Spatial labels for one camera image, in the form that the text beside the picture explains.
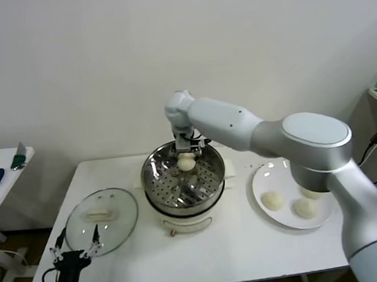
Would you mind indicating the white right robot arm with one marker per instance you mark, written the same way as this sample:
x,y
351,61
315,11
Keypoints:
x,y
307,137

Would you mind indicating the steel perforated steamer basket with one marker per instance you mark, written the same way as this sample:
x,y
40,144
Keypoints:
x,y
158,170

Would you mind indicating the white electric cooker base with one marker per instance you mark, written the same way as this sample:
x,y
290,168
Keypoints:
x,y
189,221

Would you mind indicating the white round plate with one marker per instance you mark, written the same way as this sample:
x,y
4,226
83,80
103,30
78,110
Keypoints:
x,y
264,180

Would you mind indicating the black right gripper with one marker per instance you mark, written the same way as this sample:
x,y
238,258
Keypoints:
x,y
183,143

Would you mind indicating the white steamed baozi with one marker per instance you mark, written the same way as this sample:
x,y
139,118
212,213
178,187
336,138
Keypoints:
x,y
186,165
304,209
273,201
312,194

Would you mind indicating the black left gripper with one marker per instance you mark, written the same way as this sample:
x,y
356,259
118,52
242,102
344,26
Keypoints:
x,y
70,266

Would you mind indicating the round glass pot lid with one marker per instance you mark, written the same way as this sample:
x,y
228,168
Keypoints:
x,y
122,212

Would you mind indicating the green clip tool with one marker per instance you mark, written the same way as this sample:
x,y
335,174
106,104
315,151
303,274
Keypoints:
x,y
19,160

